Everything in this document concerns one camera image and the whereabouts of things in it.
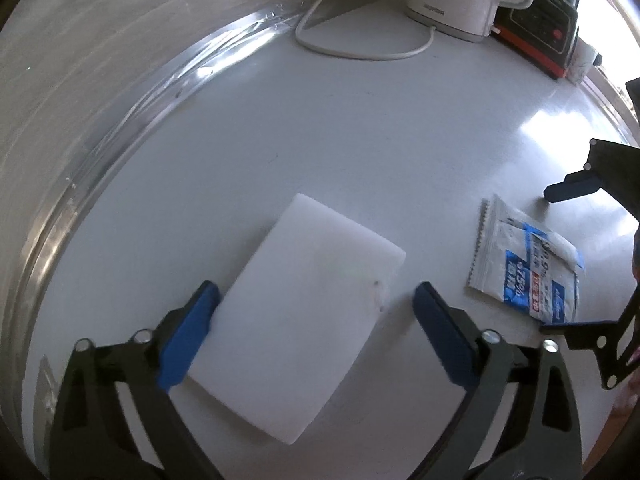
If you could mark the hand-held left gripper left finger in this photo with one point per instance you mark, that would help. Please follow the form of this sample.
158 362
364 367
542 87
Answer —
187 335

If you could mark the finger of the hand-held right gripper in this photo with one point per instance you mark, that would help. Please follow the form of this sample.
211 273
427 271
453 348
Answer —
615 345
570 187

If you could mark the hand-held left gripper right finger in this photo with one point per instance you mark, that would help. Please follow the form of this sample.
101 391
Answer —
445 335

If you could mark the blue white wipe packet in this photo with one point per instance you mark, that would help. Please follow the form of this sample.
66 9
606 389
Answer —
520 270

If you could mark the white sponge block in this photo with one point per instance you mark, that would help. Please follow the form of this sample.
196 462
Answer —
300 320

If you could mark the black red induction cooker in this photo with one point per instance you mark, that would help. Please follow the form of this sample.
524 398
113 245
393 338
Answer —
540 25

